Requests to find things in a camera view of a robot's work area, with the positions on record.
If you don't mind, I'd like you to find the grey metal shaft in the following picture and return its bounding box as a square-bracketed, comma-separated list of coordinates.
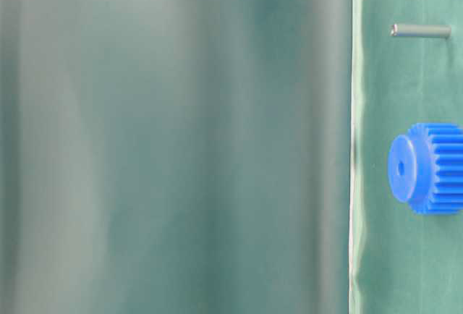
[390, 23, 451, 39]

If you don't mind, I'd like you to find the blue plastic gear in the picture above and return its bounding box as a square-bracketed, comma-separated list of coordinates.
[388, 123, 462, 215]

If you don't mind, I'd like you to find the green table mat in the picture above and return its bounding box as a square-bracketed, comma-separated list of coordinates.
[349, 0, 462, 313]

